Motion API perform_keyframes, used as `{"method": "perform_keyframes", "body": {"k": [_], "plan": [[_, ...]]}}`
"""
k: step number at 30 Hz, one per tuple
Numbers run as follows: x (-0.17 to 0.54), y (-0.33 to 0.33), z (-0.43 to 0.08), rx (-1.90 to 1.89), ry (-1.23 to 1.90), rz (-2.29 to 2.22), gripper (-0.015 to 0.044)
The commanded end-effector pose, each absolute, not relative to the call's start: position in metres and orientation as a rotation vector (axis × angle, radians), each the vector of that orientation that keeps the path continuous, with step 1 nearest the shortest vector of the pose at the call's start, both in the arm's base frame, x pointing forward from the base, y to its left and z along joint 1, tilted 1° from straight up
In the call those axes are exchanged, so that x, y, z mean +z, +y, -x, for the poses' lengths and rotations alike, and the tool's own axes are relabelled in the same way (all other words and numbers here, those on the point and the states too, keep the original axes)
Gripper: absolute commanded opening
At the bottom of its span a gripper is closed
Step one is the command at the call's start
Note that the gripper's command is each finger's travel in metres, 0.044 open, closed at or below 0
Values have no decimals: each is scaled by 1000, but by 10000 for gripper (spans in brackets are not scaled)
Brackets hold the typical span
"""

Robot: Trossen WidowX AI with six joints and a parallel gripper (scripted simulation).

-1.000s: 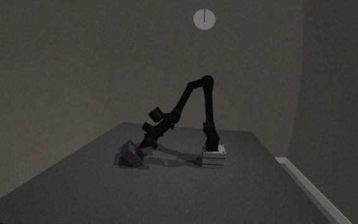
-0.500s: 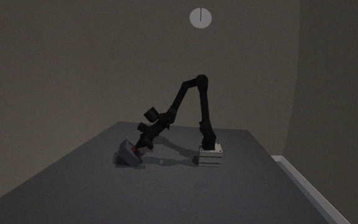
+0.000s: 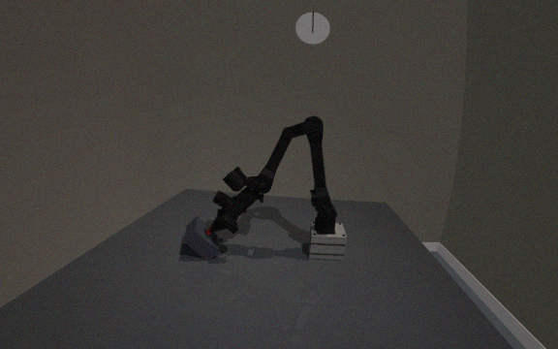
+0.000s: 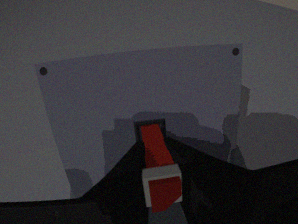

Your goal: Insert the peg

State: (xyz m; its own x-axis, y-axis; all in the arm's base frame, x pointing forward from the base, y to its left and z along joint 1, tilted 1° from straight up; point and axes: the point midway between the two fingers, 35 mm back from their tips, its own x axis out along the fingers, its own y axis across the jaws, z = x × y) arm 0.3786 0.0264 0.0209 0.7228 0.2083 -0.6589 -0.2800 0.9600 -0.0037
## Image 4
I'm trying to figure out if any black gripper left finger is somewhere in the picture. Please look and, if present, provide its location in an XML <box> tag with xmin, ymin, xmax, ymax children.
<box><xmin>0</xmin><ymin>140</ymin><xmax>149</xmax><ymax>224</ymax></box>

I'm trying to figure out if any grey flat panel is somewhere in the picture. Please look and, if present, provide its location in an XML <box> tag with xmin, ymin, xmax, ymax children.
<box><xmin>35</xmin><ymin>43</ymin><xmax>243</xmax><ymax>198</ymax></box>

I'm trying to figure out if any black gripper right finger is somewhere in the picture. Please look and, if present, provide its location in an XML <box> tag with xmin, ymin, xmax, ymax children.
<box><xmin>164</xmin><ymin>137</ymin><xmax>298</xmax><ymax>224</ymax></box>

